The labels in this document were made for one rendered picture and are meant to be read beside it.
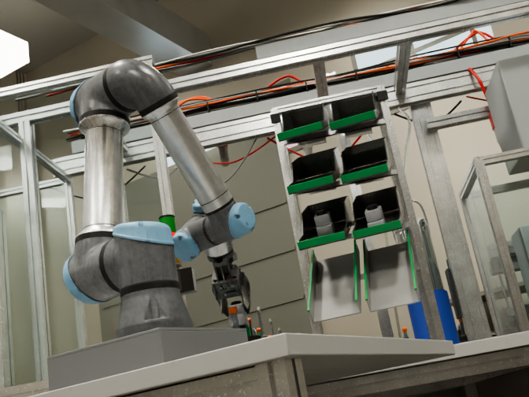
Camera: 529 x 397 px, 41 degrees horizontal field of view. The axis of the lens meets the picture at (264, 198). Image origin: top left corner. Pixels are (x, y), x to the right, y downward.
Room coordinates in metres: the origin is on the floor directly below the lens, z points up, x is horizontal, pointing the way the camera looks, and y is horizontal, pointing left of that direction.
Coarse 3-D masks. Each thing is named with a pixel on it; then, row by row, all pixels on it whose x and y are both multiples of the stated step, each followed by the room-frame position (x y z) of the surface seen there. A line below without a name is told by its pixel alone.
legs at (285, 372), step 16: (256, 368) 0.96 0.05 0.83; (272, 368) 0.95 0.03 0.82; (288, 368) 0.94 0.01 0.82; (192, 384) 1.01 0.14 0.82; (208, 384) 1.00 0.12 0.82; (224, 384) 0.99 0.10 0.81; (240, 384) 0.98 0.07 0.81; (256, 384) 0.97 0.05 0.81; (272, 384) 0.95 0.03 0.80; (288, 384) 0.94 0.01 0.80; (304, 384) 0.97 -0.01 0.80
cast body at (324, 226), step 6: (318, 210) 1.95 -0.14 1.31; (324, 210) 1.93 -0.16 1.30; (318, 216) 1.93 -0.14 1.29; (324, 216) 1.93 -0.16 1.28; (330, 216) 1.94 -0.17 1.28; (318, 222) 1.94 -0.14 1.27; (324, 222) 1.93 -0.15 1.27; (330, 222) 1.93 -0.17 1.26; (318, 228) 1.93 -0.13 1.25; (324, 228) 1.93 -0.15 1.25; (330, 228) 1.93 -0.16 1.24; (318, 234) 1.94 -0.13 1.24; (324, 234) 1.94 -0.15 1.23
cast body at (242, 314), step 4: (232, 304) 1.96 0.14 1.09; (236, 304) 1.95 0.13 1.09; (240, 304) 1.95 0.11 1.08; (240, 308) 1.95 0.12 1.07; (244, 308) 1.95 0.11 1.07; (228, 312) 1.95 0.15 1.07; (240, 312) 1.95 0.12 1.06; (244, 312) 1.95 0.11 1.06; (240, 316) 1.93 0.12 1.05; (244, 316) 1.93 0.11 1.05; (240, 320) 1.93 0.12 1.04; (244, 320) 1.93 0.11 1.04; (232, 324) 1.94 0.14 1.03; (240, 324) 1.93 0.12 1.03; (244, 324) 1.93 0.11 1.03; (248, 324) 1.98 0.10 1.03
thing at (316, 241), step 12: (324, 204) 2.09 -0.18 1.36; (336, 204) 2.08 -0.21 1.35; (348, 204) 2.02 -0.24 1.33; (312, 216) 2.11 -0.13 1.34; (336, 216) 2.10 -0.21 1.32; (348, 216) 1.98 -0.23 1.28; (312, 228) 2.09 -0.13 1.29; (336, 228) 2.01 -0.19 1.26; (348, 228) 1.93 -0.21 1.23; (300, 240) 1.90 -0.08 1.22; (312, 240) 1.86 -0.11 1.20; (324, 240) 1.86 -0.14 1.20; (336, 240) 1.86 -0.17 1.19
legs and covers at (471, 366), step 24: (456, 360) 1.68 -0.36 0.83; (480, 360) 1.67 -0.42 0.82; (504, 360) 1.68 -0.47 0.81; (528, 360) 1.66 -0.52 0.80; (336, 384) 1.70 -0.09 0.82; (360, 384) 1.70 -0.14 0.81; (384, 384) 1.69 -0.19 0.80; (408, 384) 1.69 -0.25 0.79; (432, 384) 3.01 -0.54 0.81; (456, 384) 3.01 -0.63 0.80; (480, 384) 2.91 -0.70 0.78; (504, 384) 2.43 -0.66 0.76; (528, 384) 2.08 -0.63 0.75
